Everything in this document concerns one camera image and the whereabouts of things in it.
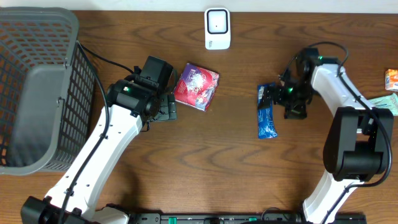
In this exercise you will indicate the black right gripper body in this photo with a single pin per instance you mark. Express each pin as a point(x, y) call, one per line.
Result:
point(294, 99)

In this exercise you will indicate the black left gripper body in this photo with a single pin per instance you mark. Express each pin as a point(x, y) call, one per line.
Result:
point(170, 107)

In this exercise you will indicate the blue Oreo cookie pack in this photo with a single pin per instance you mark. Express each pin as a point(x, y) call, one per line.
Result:
point(266, 128)

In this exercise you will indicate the red purple snack bag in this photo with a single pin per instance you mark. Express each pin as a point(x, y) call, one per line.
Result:
point(196, 87)

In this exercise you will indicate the teal wet wipes pack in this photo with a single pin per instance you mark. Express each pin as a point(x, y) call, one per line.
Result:
point(387, 102)

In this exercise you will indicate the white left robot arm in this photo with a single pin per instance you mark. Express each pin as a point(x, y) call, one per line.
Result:
point(130, 103)

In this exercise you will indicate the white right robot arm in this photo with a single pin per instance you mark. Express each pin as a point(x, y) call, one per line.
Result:
point(357, 151)

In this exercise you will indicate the grey plastic mesh basket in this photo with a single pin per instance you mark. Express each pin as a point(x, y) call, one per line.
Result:
point(47, 88)

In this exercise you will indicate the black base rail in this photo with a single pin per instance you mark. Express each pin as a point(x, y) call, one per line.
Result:
point(270, 217)

